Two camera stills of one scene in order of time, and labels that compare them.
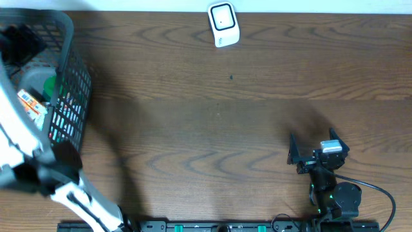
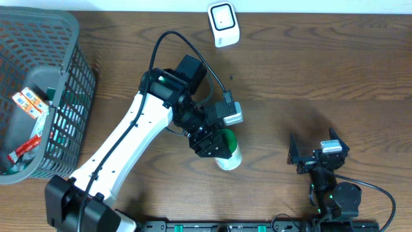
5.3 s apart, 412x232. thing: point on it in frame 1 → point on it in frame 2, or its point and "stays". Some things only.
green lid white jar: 49,84 → 234,162
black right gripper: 306,164 stays
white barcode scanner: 224,23 stays
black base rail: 220,226 stays
